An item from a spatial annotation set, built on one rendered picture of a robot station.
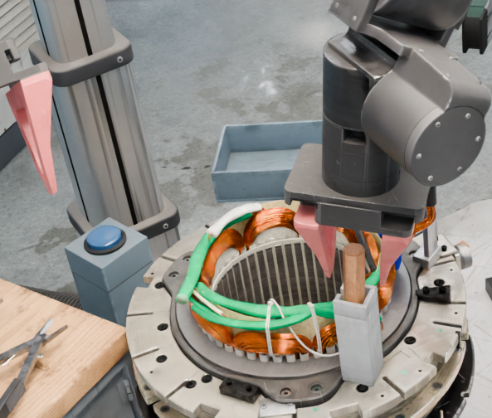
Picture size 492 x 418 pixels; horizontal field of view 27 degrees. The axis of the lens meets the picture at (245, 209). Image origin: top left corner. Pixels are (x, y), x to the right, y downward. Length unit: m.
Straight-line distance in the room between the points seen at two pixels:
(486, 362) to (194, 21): 2.95
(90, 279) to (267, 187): 0.23
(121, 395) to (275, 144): 0.41
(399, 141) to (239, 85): 2.98
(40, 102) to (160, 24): 3.51
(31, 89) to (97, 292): 0.59
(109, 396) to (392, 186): 0.43
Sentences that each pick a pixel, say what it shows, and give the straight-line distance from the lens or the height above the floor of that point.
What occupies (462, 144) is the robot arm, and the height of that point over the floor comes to 1.37.
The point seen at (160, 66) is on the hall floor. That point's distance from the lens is 3.85.
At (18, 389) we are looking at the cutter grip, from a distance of 0.98.
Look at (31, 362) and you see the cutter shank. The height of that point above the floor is 1.09.
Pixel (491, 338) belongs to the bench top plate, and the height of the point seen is 0.78.
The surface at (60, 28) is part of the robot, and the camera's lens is 1.28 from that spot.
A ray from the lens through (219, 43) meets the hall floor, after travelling 3.93.
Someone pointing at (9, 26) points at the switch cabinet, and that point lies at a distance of 3.40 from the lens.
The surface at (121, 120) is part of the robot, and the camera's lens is 1.34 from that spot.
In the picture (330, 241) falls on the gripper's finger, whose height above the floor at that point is 1.23.
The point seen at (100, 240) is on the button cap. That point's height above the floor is 1.04.
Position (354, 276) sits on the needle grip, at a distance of 0.82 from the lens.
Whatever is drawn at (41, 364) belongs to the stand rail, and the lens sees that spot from 1.02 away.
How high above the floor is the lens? 1.74
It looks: 35 degrees down
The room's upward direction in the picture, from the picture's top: 10 degrees counter-clockwise
